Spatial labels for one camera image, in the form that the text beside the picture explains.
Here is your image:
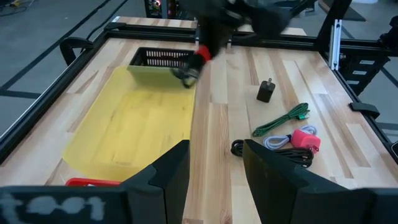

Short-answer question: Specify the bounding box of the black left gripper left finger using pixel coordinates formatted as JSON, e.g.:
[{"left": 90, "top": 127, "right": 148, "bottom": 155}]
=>
[{"left": 119, "top": 139, "right": 190, "bottom": 224}]

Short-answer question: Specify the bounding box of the white frame bracket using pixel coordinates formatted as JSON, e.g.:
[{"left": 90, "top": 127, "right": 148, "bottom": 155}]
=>
[{"left": 329, "top": 18, "right": 343, "bottom": 71}]

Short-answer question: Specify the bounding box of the red plastic basket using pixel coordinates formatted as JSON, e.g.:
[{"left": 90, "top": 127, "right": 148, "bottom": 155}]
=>
[{"left": 64, "top": 177, "right": 123, "bottom": 188}]

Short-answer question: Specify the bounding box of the pink charger with white cable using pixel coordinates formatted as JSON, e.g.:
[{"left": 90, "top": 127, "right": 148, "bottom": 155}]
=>
[{"left": 262, "top": 124, "right": 318, "bottom": 151}]

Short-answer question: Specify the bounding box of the black wall charger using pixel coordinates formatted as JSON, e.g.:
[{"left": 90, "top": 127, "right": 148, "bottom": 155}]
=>
[{"left": 256, "top": 77, "right": 277, "bottom": 104}]

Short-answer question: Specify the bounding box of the black table clamp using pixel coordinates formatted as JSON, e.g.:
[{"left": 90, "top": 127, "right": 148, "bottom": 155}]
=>
[{"left": 348, "top": 101, "right": 381, "bottom": 120}]

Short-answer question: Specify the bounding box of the black labelled equipment box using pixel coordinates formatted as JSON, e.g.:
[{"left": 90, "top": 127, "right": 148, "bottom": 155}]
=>
[{"left": 338, "top": 46, "right": 391, "bottom": 96}]

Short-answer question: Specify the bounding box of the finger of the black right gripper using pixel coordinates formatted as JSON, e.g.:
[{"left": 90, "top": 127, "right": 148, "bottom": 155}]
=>
[{"left": 189, "top": 18, "right": 233, "bottom": 72}]

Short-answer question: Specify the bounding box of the pink wall charger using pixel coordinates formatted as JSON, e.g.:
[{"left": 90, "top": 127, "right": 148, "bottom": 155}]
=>
[{"left": 290, "top": 129, "right": 322, "bottom": 154}]

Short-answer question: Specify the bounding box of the translucent yellow plastic bin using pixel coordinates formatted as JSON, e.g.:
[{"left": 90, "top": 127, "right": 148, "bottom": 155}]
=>
[{"left": 61, "top": 64, "right": 197, "bottom": 183}]

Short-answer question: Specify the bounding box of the black plastic basket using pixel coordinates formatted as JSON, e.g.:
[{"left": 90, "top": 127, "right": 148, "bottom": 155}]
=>
[{"left": 128, "top": 46, "right": 199, "bottom": 70}]

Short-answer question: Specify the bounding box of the computer tower with coloured lights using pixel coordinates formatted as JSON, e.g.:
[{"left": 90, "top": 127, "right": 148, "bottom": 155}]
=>
[{"left": 144, "top": 0, "right": 181, "bottom": 19}]

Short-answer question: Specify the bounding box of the green braided cable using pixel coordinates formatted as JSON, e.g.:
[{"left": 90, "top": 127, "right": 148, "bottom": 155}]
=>
[{"left": 251, "top": 102, "right": 311, "bottom": 138}]

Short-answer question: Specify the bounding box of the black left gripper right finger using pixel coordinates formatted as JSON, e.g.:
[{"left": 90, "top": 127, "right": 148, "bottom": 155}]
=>
[{"left": 242, "top": 139, "right": 374, "bottom": 224}]

